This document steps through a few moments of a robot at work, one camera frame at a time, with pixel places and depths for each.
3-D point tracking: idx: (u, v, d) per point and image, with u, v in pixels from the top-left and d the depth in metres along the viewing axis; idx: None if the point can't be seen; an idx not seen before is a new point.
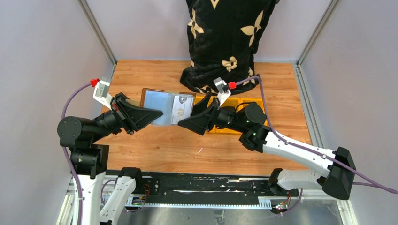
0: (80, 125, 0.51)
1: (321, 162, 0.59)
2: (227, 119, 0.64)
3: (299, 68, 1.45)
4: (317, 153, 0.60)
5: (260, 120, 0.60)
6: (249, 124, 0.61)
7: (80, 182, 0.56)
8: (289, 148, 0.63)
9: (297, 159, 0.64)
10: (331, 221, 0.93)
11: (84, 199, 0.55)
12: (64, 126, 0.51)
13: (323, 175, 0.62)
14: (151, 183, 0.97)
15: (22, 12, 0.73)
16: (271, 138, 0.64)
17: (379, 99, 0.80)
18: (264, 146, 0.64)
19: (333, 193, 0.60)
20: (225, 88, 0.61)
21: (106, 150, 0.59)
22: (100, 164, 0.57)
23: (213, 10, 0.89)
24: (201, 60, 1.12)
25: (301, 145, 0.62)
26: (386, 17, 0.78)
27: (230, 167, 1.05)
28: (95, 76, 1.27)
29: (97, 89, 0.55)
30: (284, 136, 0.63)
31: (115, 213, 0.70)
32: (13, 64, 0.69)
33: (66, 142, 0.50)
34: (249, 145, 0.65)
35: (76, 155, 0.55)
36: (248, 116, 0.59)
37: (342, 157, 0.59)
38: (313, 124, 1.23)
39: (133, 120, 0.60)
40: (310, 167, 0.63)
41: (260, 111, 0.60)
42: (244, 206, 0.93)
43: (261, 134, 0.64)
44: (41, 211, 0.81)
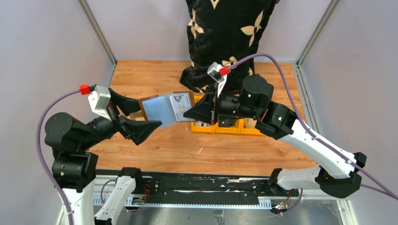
0: (71, 121, 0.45)
1: (344, 167, 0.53)
2: (231, 104, 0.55)
3: (299, 68, 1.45)
4: (342, 156, 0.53)
5: (265, 90, 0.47)
6: (255, 99, 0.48)
7: (66, 196, 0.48)
8: (316, 145, 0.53)
9: (317, 156, 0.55)
10: (332, 221, 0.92)
11: (74, 213, 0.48)
12: (52, 122, 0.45)
13: (334, 176, 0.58)
14: (151, 183, 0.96)
15: (22, 12, 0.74)
16: (299, 130, 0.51)
17: (379, 98, 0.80)
18: (289, 135, 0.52)
19: (332, 192, 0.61)
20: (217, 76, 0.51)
21: (95, 159, 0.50)
22: (86, 176, 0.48)
23: (213, 10, 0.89)
24: (201, 60, 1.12)
25: (330, 144, 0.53)
26: (386, 16, 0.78)
27: (230, 166, 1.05)
28: (95, 76, 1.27)
29: (95, 103, 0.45)
30: (313, 130, 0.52)
31: (114, 212, 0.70)
32: (13, 64, 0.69)
33: (51, 139, 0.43)
34: (270, 131, 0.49)
35: (58, 165, 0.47)
36: (245, 86, 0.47)
37: (362, 162, 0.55)
38: (313, 124, 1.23)
39: (135, 135, 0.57)
40: (326, 167, 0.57)
41: (262, 81, 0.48)
42: (244, 206, 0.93)
43: (284, 120, 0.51)
44: (41, 211, 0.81)
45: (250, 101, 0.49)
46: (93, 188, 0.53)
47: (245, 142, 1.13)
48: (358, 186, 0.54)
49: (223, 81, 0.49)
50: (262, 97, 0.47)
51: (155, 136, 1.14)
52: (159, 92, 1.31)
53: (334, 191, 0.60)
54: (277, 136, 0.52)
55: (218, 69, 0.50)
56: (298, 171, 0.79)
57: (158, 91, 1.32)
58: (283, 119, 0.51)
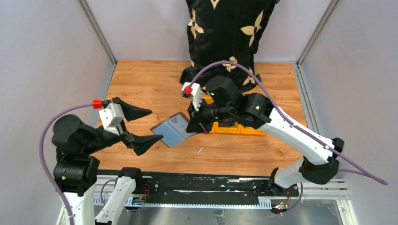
0: (78, 123, 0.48)
1: (322, 153, 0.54)
2: (212, 111, 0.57)
3: (299, 68, 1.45)
4: (320, 142, 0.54)
5: (224, 84, 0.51)
6: (219, 95, 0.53)
7: (67, 199, 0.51)
8: (293, 132, 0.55)
9: (296, 144, 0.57)
10: (332, 221, 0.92)
11: (75, 215, 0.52)
12: (60, 123, 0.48)
13: (315, 162, 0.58)
14: (151, 183, 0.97)
15: (22, 12, 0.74)
16: (275, 118, 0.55)
17: (379, 99, 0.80)
18: (267, 124, 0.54)
19: (314, 179, 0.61)
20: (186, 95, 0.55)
21: (95, 163, 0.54)
22: (87, 180, 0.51)
23: (213, 10, 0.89)
24: (201, 60, 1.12)
25: (308, 131, 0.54)
26: (386, 17, 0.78)
27: (230, 166, 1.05)
28: (95, 76, 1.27)
29: (108, 122, 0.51)
30: (290, 118, 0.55)
31: (115, 213, 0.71)
32: (14, 64, 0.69)
33: (58, 138, 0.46)
34: (248, 120, 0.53)
35: (60, 169, 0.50)
36: (207, 87, 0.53)
37: (339, 148, 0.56)
38: (313, 124, 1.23)
39: (138, 148, 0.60)
40: (306, 154, 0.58)
41: (221, 78, 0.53)
42: (244, 206, 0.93)
43: (262, 109, 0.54)
44: (41, 211, 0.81)
45: (218, 99, 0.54)
46: (93, 193, 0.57)
47: (245, 142, 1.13)
48: (336, 170, 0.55)
49: (194, 97, 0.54)
50: (223, 91, 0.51)
51: None
52: (159, 92, 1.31)
53: (313, 177, 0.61)
54: (259, 125, 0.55)
55: (182, 89, 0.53)
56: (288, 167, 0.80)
57: (158, 91, 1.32)
58: (261, 108, 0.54)
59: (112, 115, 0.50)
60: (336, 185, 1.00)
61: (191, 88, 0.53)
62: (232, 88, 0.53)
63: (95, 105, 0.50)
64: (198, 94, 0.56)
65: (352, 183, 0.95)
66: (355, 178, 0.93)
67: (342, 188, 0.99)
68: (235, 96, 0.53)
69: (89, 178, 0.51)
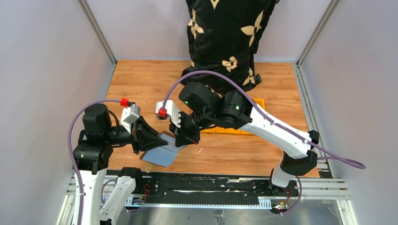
0: (106, 108, 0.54)
1: (302, 147, 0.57)
2: (193, 121, 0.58)
3: (299, 68, 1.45)
4: (298, 137, 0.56)
5: (196, 89, 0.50)
6: (194, 101, 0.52)
7: (81, 177, 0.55)
8: (275, 130, 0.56)
9: (277, 141, 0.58)
10: (331, 221, 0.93)
11: (85, 195, 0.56)
12: (91, 106, 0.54)
13: (294, 156, 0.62)
14: (151, 183, 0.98)
15: (22, 12, 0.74)
16: (257, 118, 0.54)
17: (379, 99, 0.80)
18: (248, 124, 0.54)
19: (296, 171, 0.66)
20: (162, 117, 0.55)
21: (109, 151, 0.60)
22: (102, 161, 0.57)
23: (213, 10, 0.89)
24: (201, 60, 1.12)
25: (287, 127, 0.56)
26: (385, 17, 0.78)
27: (230, 166, 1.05)
28: (95, 76, 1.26)
29: (125, 116, 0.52)
30: (270, 116, 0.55)
31: (114, 212, 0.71)
32: (14, 64, 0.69)
33: (88, 117, 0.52)
34: (229, 122, 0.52)
35: (79, 150, 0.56)
36: (180, 96, 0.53)
37: (316, 140, 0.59)
38: (313, 124, 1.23)
39: (142, 143, 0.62)
40: (287, 149, 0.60)
41: (194, 84, 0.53)
42: (244, 206, 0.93)
43: (242, 109, 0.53)
44: (41, 211, 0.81)
45: (194, 106, 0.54)
46: (104, 176, 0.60)
47: (244, 142, 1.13)
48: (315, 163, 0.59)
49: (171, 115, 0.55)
50: (196, 97, 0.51)
51: None
52: (159, 92, 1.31)
53: (293, 170, 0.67)
54: (241, 125, 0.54)
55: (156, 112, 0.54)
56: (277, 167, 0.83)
57: (158, 91, 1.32)
58: (241, 108, 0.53)
59: (130, 111, 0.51)
60: (337, 185, 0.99)
61: (164, 109, 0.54)
62: (206, 92, 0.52)
63: (122, 103, 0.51)
64: (173, 112, 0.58)
65: (352, 183, 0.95)
66: (354, 177, 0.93)
67: (342, 188, 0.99)
68: (210, 99, 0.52)
69: (103, 160, 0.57)
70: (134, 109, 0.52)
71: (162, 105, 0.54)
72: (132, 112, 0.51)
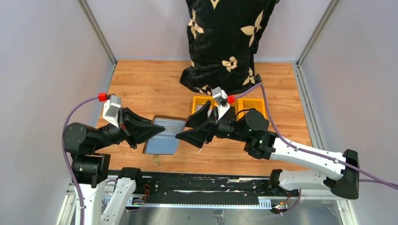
0: (83, 132, 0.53)
1: (334, 167, 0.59)
2: (229, 129, 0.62)
3: (299, 68, 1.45)
4: (328, 158, 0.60)
5: (264, 126, 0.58)
6: (252, 132, 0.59)
7: (82, 191, 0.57)
8: (301, 155, 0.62)
9: (309, 165, 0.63)
10: (332, 221, 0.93)
11: (86, 207, 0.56)
12: (69, 132, 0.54)
13: (334, 178, 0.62)
14: (151, 183, 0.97)
15: (22, 12, 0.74)
16: (280, 146, 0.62)
17: (379, 99, 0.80)
18: (273, 153, 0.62)
19: (342, 194, 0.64)
20: (223, 102, 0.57)
21: (108, 159, 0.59)
22: (101, 174, 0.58)
23: (213, 10, 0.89)
24: (201, 60, 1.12)
25: (313, 151, 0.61)
26: (385, 16, 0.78)
27: (230, 167, 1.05)
28: (94, 76, 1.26)
29: (106, 110, 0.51)
30: (293, 142, 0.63)
31: (115, 218, 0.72)
32: (14, 63, 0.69)
33: (70, 147, 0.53)
34: (257, 154, 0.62)
35: (78, 163, 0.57)
36: (250, 123, 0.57)
37: (351, 159, 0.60)
38: (313, 124, 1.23)
39: (137, 135, 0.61)
40: (322, 171, 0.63)
41: (261, 117, 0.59)
42: (244, 206, 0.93)
43: (265, 141, 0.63)
44: (42, 211, 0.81)
45: (247, 131, 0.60)
46: (104, 189, 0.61)
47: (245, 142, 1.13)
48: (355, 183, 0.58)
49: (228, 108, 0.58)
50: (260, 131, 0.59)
51: None
52: (159, 92, 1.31)
53: (341, 193, 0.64)
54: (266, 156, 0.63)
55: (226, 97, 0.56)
56: (302, 173, 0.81)
57: (158, 91, 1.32)
58: (264, 140, 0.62)
59: (108, 104, 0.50)
60: None
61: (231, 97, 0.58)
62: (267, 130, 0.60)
63: (100, 98, 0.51)
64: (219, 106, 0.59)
65: None
66: None
67: None
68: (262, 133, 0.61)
69: (103, 172, 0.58)
70: (113, 100, 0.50)
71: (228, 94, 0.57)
72: (110, 104, 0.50)
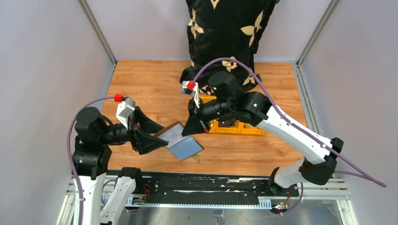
0: (97, 113, 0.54)
1: (319, 151, 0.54)
2: (213, 108, 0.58)
3: (299, 68, 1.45)
4: (317, 140, 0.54)
5: (226, 79, 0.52)
6: (221, 90, 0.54)
7: (81, 183, 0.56)
8: (290, 130, 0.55)
9: (294, 142, 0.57)
10: (331, 221, 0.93)
11: (85, 200, 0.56)
12: (82, 114, 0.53)
13: (311, 160, 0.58)
14: (151, 183, 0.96)
15: (22, 12, 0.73)
16: (273, 116, 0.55)
17: (379, 99, 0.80)
18: (264, 121, 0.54)
19: (313, 178, 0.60)
20: (188, 91, 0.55)
21: (108, 153, 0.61)
22: (101, 166, 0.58)
23: (213, 10, 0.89)
24: (201, 60, 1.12)
25: (305, 129, 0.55)
26: (385, 17, 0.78)
27: (230, 166, 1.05)
28: (95, 77, 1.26)
29: (120, 110, 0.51)
30: (287, 116, 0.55)
31: (115, 213, 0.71)
32: (14, 64, 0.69)
33: (80, 125, 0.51)
34: (246, 117, 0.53)
35: (78, 155, 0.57)
36: (210, 80, 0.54)
37: (338, 147, 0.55)
38: (313, 124, 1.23)
39: (141, 145, 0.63)
40: (303, 152, 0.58)
41: (224, 73, 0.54)
42: (244, 206, 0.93)
43: (260, 107, 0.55)
44: (41, 211, 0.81)
45: (220, 93, 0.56)
46: (103, 182, 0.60)
47: (245, 142, 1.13)
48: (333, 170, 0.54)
49: (196, 93, 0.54)
50: (225, 86, 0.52)
51: None
52: (160, 92, 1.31)
53: (312, 178, 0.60)
54: (256, 122, 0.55)
55: (187, 86, 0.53)
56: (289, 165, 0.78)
57: (158, 91, 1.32)
58: (259, 106, 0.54)
59: (125, 104, 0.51)
60: (336, 185, 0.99)
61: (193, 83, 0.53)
62: (235, 85, 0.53)
63: (116, 99, 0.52)
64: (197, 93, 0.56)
65: (352, 183, 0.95)
66: (355, 179, 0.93)
67: (342, 188, 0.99)
68: (236, 93, 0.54)
69: (102, 164, 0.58)
70: (129, 103, 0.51)
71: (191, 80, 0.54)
72: (127, 105, 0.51)
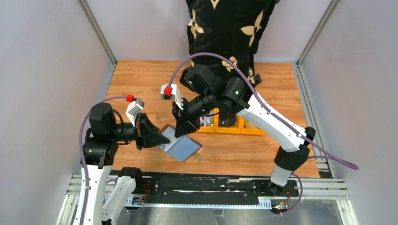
0: (111, 107, 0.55)
1: (294, 140, 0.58)
2: (197, 105, 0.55)
3: (299, 68, 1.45)
4: (294, 131, 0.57)
5: (199, 71, 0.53)
6: (197, 83, 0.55)
7: (88, 171, 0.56)
8: (270, 119, 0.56)
9: (271, 131, 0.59)
10: (332, 221, 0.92)
11: (90, 189, 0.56)
12: (96, 107, 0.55)
13: (284, 146, 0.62)
14: (151, 183, 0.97)
15: (21, 12, 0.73)
16: (254, 104, 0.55)
17: (378, 99, 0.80)
18: (245, 110, 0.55)
19: (287, 164, 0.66)
20: (167, 96, 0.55)
21: (114, 147, 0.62)
22: (108, 157, 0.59)
23: (213, 10, 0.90)
24: (201, 61, 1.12)
25: (284, 119, 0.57)
26: (386, 17, 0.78)
27: (230, 166, 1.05)
28: (95, 77, 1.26)
29: (130, 108, 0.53)
30: (267, 105, 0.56)
31: (114, 212, 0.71)
32: (14, 64, 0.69)
33: (94, 116, 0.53)
34: (227, 105, 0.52)
35: (88, 146, 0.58)
36: (185, 76, 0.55)
37: (311, 136, 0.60)
38: (313, 123, 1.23)
39: (146, 139, 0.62)
40: (278, 140, 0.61)
41: (198, 66, 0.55)
42: (244, 206, 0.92)
43: (241, 94, 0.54)
44: (41, 212, 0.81)
45: (198, 88, 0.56)
46: (109, 174, 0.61)
47: (245, 142, 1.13)
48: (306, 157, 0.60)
49: (175, 96, 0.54)
50: (200, 78, 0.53)
51: None
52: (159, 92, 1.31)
53: (286, 164, 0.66)
54: (238, 110, 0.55)
55: (163, 92, 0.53)
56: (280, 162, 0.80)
57: (158, 91, 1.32)
58: (241, 93, 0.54)
59: (134, 103, 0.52)
60: (336, 185, 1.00)
61: (170, 88, 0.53)
62: (210, 75, 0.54)
63: (127, 99, 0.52)
64: (179, 93, 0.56)
65: (352, 183, 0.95)
66: (356, 181, 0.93)
67: (342, 188, 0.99)
68: (213, 83, 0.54)
69: (110, 156, 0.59)
70: (139, 101, 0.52)
71: (167, 84, 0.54)
72: (136, 104, 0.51)
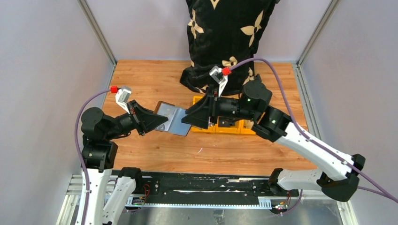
0: (103, 115, 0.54)
1: (340, 168, 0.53)
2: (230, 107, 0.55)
3: (299, 68, 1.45)
4: (338, 158, 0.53)
5: (264, 96, 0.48)
6: (254, 103, 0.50)
7: (89, 175, 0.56)
8: (309, 146, 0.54)
9: (313, 158, 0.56)
10: (332, 221, 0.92)
11: (91, 192, 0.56)
12: (86, 115, 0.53)
13: (330, 175, 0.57)
14: (151, 183, 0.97)
15: (20, 12, 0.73)
16: (292, 131, 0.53)
17: (378, 99, 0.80)
18: (282, 137, 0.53)
19: (333, 195, 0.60)
20: (219, 76, 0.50)
21: (115, 147, 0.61)
22: (109, 161, 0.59)
23: (213, 10, 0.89)
24: (201, 61, 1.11)
25: (324, 145, 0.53)
26: (385, 17, 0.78)
27: (230, 166, 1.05)
28: (95, 77, 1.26)
29: (118, 96, 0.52)
30: (306, 132, 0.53)
31: (114, 214, 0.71)
32: (14, 64, 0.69)
33: (87, 127, 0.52)
34: (264, 133, 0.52)
35: (87, 151, 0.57)
36: (246, 91, 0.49)
37: (359, 164, 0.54)
38: (313, 124, 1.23)
39: (145, 123, 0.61)
40: (322, 167, 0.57)
41: (262, 86, 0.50)
42: (244, 206, 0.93)
43: (279, 123, 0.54)
44: (41, 212, 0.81)
45: (247, 105, 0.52)
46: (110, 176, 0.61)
47: (245, 142, 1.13)
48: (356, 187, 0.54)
49: (225, 82, 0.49)
50: (260, 103, 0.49)
51: (155, 136, 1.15)
52: (159, 92, 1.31)
53: (330, 194, 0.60)
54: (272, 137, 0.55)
55: (220, 71, 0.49)
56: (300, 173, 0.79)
57: (158, 91, 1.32)
58: (277, 122, 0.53)
59: (121, 90, 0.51)
60: None
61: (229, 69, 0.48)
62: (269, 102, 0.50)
63: (112, 91, 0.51)
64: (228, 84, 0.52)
65: None
66: None
67: None
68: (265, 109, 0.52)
69: (110, 159, 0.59)
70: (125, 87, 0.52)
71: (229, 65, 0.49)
72: (123, 90, 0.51)
